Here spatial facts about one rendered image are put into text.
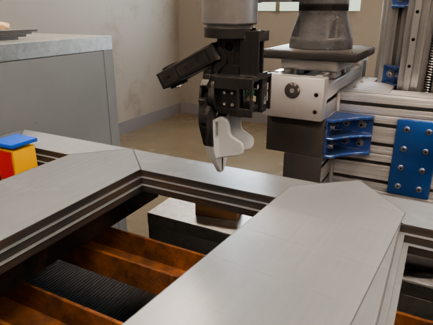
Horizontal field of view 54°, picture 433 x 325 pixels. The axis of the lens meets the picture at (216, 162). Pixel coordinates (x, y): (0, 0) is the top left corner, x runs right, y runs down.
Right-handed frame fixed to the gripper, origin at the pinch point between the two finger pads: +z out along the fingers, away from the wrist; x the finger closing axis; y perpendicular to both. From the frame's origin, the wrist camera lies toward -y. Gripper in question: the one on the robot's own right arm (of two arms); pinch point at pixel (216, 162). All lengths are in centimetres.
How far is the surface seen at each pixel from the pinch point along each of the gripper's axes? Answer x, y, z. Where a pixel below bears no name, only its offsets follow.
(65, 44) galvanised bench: 31, -63, -13
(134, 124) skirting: 266, -232, 85
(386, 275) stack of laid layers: -10.6, 26.8, 5.4
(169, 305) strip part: -26.0, 8.4, 5.3
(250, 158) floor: 240, -95, 90
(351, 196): 8.8, 19.3, 5.2
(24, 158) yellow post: -3.1, -40.7, 5.0
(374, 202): 8.0, 22.9, 5.2
